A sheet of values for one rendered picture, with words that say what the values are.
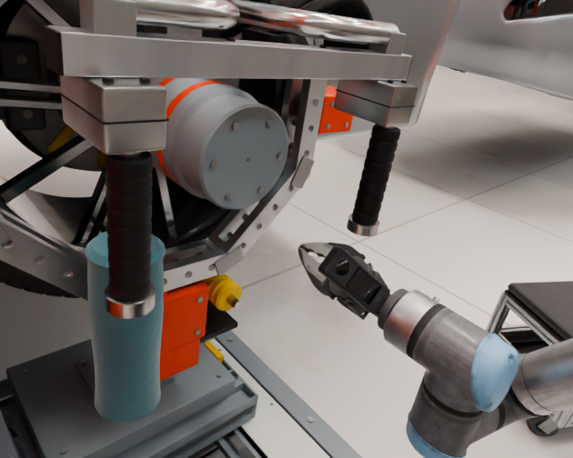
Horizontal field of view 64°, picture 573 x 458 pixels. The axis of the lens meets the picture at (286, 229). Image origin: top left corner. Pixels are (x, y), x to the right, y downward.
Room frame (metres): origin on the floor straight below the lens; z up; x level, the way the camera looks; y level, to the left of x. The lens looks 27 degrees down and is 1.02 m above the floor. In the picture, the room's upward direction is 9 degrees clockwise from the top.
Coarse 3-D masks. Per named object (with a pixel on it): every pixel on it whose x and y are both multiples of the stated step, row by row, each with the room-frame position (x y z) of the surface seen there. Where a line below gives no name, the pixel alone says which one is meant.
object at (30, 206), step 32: (32, 0) 0.57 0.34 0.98; (256, 0) 0.79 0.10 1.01; (224, 32) 0.92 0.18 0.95; (0, 96) 0.54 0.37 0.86; (32, 96) 0.58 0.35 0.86; (256, 96) 0.87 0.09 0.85; (64, 160) 0.59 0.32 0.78; (0, 192) 0.53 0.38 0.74; (32, 192) 0.73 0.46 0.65; (96, 192) 0.63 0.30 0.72; (160, 192) 0.69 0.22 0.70; (32, 224) 0.54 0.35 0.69; (64, 224) 0.64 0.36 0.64; (160, 224) 0.73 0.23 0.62; (192, 224) 0.73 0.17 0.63
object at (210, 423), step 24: (0, 384) 0.71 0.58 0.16; (240, 384) 0.82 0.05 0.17; (0, 408) 0.64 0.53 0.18; (216, 408) 0.76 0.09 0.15; (240, 408) 0.76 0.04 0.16; (24, 432) 0.62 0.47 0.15; (168, 432) 0.67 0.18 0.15; (192, 432) 0.67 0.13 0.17; (216, 432) 0.71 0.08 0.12; (120, 456) 0.60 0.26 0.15; (144, 456) 0.61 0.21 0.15; (168, 456) 0.63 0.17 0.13
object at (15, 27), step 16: (48, 0) 0.72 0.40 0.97; (64, 0) 0.73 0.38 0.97; (16, 16) 0.69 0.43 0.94; (32, 16) 0.70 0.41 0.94; (64, 16) 0.73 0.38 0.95; (0, 32) 0.69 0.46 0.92; (16, 32) 0.69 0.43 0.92; (32, 32) 0.70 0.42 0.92; (144, 32) 0.83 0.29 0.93; (48, 80) 0.71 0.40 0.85; (48, 96) 0.71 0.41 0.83; (48, 112) 0.71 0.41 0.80; (48, 128) 0.71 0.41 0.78; (32, 144) 0.69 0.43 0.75; (48, 144) 0.71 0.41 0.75; (80, 160) 0.74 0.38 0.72; (96, 160) 0.76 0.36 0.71
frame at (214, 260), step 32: (0, 0) 0.46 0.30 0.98; (288, 96) 0.80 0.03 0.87; (320, 96) 0.79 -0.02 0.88; (288, 128) 0.80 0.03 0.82; (288, 160) 0.78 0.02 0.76; (288, 192) 0.76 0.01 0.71; (0, 224) 0.44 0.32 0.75; (224, 224) 0.72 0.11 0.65; (256, 224) 0.71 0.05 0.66; (0, 256) 0.44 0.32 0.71; (32, 256) 0.46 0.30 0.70; (64, 256) 0.48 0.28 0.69; (192, 256) 0.64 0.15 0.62; (224, 256) 0.66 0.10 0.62; (64, 288) 0.48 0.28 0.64
